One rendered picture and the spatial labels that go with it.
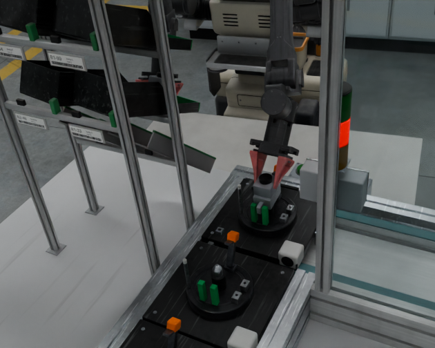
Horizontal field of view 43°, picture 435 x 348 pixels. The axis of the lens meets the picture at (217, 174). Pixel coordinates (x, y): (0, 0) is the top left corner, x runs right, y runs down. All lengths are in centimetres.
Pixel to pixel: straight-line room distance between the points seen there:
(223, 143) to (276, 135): 58
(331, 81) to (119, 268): 79
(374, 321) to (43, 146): 281
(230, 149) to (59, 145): 202
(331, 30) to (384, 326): 63
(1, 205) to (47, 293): 188
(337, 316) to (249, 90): 106
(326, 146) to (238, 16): 103
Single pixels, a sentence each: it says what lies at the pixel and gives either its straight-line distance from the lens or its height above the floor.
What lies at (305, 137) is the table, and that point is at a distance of 183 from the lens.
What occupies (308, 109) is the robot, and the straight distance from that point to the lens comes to 219.
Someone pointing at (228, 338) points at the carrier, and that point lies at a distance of 112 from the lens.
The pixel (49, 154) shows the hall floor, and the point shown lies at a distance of 359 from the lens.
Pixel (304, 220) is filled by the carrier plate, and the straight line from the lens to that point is 134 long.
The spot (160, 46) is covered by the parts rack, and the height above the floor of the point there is 140.
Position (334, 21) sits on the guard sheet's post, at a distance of 85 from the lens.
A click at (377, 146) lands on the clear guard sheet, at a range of 95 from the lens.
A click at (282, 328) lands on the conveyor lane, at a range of 114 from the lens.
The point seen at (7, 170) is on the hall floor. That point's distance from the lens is 356.
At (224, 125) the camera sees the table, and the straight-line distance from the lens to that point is 191.
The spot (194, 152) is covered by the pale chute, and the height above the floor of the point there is 109.
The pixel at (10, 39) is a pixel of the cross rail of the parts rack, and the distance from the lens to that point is 117.
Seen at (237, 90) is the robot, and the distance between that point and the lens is 207.
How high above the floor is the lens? 187
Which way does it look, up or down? 37 degrees down
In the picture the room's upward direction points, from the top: 6 degrees counter-clockwise
